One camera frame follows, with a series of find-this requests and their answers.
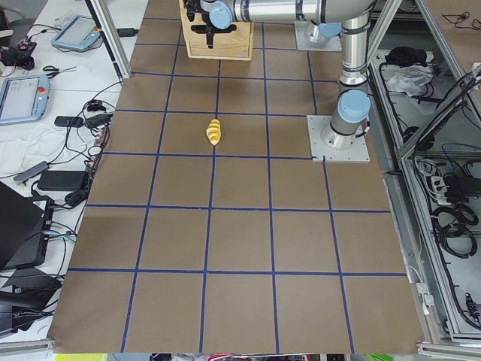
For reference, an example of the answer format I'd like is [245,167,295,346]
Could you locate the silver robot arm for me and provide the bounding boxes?
[329,12,371,150]
[194,0,373,43]

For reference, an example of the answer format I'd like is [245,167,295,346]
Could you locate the wooden drawer cabinet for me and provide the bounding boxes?
[179,1,255,61]

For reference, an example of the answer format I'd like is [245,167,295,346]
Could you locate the toy bread roll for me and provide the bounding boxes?
[206,119,222,147]

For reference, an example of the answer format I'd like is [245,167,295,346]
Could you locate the black power brick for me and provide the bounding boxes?
[38,170,86,191]

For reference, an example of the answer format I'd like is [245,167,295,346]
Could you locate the grey usb hub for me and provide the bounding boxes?
[14,161,50,184]

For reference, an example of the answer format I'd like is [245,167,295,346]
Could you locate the white crumpled cloth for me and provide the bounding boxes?
[386,65,434,97]

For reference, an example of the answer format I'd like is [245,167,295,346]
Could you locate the white power strip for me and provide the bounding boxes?
[430,175,450,206]

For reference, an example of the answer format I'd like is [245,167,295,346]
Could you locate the upper teach pendant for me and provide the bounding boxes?
[50,15,101,53]

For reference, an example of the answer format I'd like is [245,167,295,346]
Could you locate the teach pendant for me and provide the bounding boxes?
[1,74,50,125]
[50,15,101,53]

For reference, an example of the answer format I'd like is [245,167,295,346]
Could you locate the black laptop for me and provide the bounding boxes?
[1,184,53,271]

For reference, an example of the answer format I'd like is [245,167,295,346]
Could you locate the black scissors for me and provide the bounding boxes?
[42,65,77,79]

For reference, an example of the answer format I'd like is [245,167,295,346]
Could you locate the lower teach pendant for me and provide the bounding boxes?
[1,74,50,125]

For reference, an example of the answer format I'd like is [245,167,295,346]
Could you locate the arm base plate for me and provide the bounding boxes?
[294,21,342,53]
[307,115,370,163]

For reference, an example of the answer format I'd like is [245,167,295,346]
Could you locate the black coiled cables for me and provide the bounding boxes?
[430,202,480,260]

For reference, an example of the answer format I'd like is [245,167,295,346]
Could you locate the aluminium frame post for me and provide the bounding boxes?
[85,0,132,83]

